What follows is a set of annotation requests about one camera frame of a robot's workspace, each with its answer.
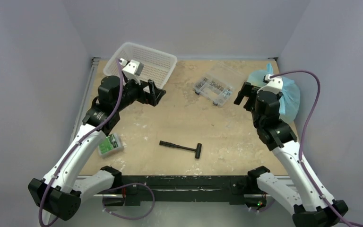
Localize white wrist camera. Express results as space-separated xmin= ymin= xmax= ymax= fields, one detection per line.
xmin=258 ymin=74 xmax=283 ymax=95
xmin=118 ymin=58 xmax=144 ymax=85

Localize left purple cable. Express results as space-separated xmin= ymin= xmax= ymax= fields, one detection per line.
xmin=38 ymin=58 xmax=126 ymax=227

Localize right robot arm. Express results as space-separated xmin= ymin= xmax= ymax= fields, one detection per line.
xmin=234 ymin=82 xmax=348 ymax=227

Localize black T-handle tool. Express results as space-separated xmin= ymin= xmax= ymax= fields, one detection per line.
xmin=159 ymin=140 xmax=202 ymax=159

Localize aluminium frame rail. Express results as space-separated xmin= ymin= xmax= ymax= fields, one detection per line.
xmin=69 ymin=57 xmax=101 ymax=144

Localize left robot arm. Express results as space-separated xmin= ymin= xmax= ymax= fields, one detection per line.
xmin=28 ymin=76 xmax=166 ymax=227

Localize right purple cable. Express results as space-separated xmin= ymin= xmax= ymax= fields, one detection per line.
xmin=270 ymin=70 xmax=363 ymax=227

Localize light blue plastic bag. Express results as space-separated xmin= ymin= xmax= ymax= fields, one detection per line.
xmin=247 ymin=63 xmax=301 ymax=124

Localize white perforated plastic basket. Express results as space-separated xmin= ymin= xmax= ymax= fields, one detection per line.
xmin=103 ymin=42 xmax=177 ymax=89

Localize clear plastic screw organizer box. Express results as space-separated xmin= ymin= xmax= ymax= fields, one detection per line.
xmin=193 ymin=62 xmax=246 ymax=106

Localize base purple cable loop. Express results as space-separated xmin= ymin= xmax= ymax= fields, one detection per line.
xmin=102 ymin=183 xmax=156 ymax=220

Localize green label clear small box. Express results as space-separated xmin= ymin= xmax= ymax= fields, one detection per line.
xmin=98 ymin=133 xmax=124 ymax=158

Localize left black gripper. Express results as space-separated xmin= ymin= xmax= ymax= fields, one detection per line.
xmin=114 ymin=76 xmax=165 ymax=112

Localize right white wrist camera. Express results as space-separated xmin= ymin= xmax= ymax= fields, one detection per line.
xmin=258 ymin=74 xmax=283 ymax=95

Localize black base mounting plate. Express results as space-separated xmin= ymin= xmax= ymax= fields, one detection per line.
xmin=92 ymin=175 xmax=267 ymax=208

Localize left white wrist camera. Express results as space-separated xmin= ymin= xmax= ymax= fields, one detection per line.
xmin=118 ymin=58 xmax=144 ymax=85

